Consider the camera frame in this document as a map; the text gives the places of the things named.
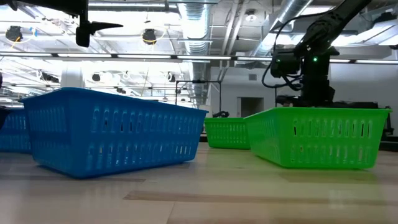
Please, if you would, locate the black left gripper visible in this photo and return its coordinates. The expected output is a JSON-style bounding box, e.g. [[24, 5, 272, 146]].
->
[[52, 0, 124, 48]]

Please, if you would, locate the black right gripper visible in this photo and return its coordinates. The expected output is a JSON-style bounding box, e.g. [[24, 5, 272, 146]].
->
[[294, 45, 340, 108]]

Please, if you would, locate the green plastic basket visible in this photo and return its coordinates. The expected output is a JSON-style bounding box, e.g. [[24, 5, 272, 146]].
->
[[244, 106, 392, 170], [203, 116, 252, 151]]

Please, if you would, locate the blue plastic basket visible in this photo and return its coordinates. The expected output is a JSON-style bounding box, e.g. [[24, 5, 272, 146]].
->
[[0, 107, 32, 154], [20, 86, 209, 180]]

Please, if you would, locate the long ceiling light strip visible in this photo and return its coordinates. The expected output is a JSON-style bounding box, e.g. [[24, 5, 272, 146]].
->
[[0, 52, 398, 65]]

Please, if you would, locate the white pillar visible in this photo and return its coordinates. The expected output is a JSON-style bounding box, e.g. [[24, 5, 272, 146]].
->
[[60, 62, 85, 90]]

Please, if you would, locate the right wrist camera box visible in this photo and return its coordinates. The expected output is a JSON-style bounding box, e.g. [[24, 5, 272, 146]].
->
[[269, 50, 302, 78]]

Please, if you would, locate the black ceiling cable reel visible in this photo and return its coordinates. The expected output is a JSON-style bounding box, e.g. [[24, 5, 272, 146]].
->
[[142, 28, 157, 45], [5, 26, 23, 43]]

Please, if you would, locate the silver round ventilation duct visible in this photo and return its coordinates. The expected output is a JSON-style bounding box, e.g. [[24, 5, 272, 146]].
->
[[251, 0, 315, 58], [177, 0, 216, 108]]

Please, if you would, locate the black metal table frame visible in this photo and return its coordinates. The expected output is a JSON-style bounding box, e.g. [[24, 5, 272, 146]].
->
[[198, 133, 398, 152]]

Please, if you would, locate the black metal frame stand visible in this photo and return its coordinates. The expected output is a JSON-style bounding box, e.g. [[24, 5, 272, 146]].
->
[[175, 80, 223, 118]]

